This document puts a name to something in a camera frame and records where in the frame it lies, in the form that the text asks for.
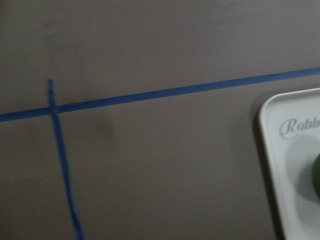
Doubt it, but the green lime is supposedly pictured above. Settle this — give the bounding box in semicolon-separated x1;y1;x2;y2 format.
311;154;320;199

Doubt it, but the cream rabbit tray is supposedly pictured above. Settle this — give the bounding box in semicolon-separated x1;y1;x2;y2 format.
258;88;320;240

